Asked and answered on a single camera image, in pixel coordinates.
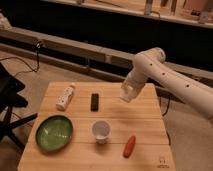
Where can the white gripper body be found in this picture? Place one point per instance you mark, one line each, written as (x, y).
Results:
(133, 86)

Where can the white sponge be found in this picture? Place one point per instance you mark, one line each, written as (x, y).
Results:
(126, 95)

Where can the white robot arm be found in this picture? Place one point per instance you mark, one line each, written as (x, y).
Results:
(150, 64)

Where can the black rectangular block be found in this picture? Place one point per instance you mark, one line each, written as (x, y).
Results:
(94, 102)

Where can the orange carrot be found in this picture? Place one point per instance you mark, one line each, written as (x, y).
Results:
(129, 147)

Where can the white plastic bottle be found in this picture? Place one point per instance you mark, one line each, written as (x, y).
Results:
(65, 98)

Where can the green plate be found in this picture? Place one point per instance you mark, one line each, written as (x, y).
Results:
(54, 133)

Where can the black office chair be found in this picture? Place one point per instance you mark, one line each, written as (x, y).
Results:
(10, 98)

